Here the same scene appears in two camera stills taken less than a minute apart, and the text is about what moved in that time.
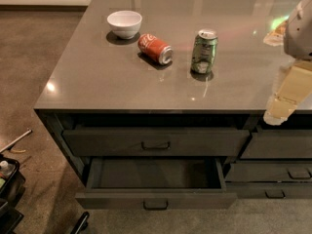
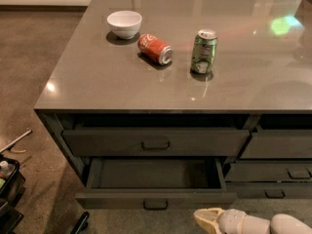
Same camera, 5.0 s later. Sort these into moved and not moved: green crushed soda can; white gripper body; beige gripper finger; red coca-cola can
Moved: beige gripper finger; white gripper body
Not moved: green crushed soda can; red coca-cola can
